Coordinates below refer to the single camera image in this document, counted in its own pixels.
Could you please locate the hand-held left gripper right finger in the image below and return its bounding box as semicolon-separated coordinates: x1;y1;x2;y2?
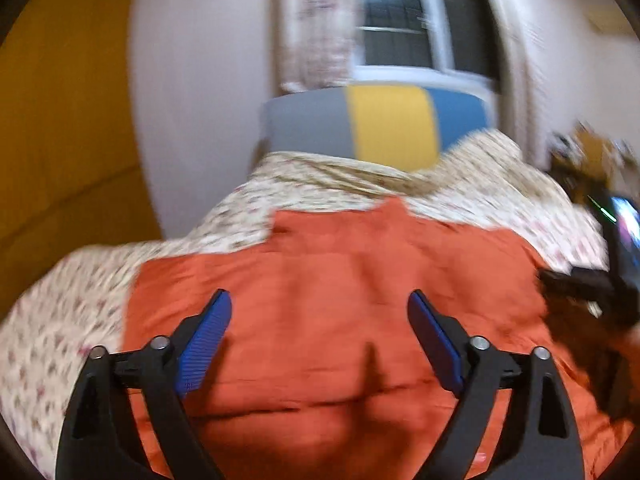
406;290;586;480

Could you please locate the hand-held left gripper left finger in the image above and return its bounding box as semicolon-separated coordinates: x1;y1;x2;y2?
55;288;233;480

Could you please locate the grey yellow blue headboard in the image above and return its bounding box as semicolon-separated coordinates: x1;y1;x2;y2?
257;85;493;173

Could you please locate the white lace curtain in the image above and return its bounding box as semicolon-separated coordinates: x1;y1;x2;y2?
475;0;546;161

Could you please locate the floral cream blanket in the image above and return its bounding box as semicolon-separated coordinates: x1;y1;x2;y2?
0;127;621;480

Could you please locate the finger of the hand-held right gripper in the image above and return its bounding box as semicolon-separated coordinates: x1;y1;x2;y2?
537;267;618;318

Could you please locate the orange hooded jacket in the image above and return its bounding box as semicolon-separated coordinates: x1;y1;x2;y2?
122;197;636;480

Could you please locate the floral patterned curtain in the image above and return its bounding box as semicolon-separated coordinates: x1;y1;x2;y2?
280;0;362;93

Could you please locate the wooden desk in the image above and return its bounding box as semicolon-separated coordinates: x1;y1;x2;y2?
550;120;640;196

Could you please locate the yellow wardrobe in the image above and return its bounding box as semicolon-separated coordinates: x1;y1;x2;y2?
0;0;167;311

